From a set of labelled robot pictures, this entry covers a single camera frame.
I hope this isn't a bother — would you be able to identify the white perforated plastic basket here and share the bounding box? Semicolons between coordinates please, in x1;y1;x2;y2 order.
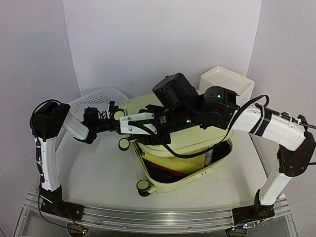
69;86;129;121

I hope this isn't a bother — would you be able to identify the pale green hard-shell suitcase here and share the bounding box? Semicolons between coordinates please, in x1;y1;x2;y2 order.
118;101;233;197

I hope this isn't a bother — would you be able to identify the yellow cloth garment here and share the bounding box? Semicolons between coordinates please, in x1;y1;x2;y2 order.
139;144;205;175

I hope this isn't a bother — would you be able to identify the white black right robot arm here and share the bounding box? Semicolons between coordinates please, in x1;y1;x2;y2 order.
137;86;316;228

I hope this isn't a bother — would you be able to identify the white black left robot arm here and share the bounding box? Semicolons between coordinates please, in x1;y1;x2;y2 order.
30;99;121;220

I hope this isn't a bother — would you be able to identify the white three-drawer storage cabinet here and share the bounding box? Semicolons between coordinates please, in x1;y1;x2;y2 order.
198;66;255;106

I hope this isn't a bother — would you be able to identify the red printed t-shirt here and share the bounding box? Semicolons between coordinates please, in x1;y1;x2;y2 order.
151;163;186;181

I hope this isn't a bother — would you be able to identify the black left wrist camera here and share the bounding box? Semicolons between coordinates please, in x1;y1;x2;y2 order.
82;107;99;127

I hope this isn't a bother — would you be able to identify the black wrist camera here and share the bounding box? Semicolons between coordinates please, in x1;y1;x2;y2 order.
119;73;199;136
82;107;99;127

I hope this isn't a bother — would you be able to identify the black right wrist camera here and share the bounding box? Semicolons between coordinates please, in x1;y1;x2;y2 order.
119;73;199;136

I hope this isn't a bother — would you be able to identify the aluminium front mounting rail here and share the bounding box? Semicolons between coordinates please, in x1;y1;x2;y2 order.
13;193;298;237

